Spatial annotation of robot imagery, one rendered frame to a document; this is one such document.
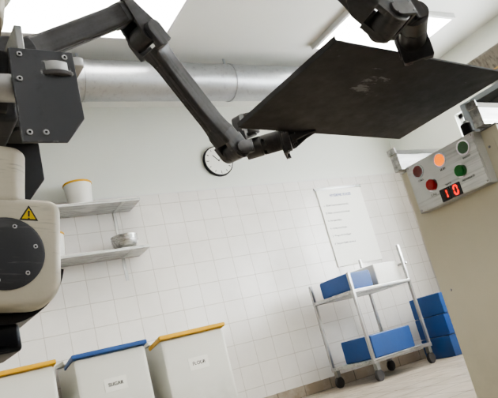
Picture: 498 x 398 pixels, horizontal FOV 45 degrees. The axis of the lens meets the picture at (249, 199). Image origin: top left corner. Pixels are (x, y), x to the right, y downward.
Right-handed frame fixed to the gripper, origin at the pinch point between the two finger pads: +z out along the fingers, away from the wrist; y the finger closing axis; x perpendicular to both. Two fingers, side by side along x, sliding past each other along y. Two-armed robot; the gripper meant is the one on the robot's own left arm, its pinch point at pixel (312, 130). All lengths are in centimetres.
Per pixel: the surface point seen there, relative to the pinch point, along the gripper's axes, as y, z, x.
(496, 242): 42, 37, -2
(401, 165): 13.2, 21.5, -12.8
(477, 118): 12.2, 40.3, 7.6
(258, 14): -206, -24, -262
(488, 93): -20, 66, -68
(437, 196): 25.9, 27.3, -6.6
